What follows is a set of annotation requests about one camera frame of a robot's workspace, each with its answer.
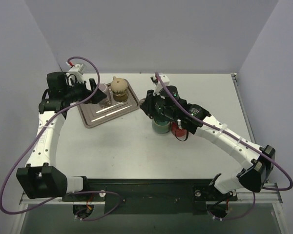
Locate teal green glazed mug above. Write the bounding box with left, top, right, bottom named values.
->
left=151, top=118, right=171, bottom=134

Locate metal serving tray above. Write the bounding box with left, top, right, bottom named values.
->
left=78, top=83, right=139, bottom=128

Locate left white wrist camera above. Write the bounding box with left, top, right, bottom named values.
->
left=66, top=63, right=86, bottom=82

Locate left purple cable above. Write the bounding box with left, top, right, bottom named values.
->
left=0, top=56, right=120, bottom=222

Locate purple cable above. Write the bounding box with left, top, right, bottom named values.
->
left=155, top=71, right=293, bottom=221
left=0, top=56, right=120, bottom=222

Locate aluminium frame rail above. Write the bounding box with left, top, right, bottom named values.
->
left=19, top=189, right=283, bottom=205

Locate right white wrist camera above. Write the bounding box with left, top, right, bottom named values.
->
left=151, top=72, right=170, bottom=96

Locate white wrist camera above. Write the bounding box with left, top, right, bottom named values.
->
left=151, top=72, right=170, bottom=96
left=66, top=63, right=86, bottom=82

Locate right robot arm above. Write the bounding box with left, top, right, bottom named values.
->
left=139, top=86, right=275, bottom=199

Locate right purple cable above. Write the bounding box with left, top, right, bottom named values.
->
left=155, top=71, right=293, bottom=221

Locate lilac purple mug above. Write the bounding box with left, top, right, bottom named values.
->
left=98, top=83, right=113, bottom=109

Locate beige round mug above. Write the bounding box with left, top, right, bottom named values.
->
left=110, top=77, right=128, bottom=97

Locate red mug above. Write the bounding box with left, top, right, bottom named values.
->
left=170, top=122, right=187, bottom=137

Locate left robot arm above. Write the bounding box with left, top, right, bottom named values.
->
left=16, top=70, right=106, bottom=201

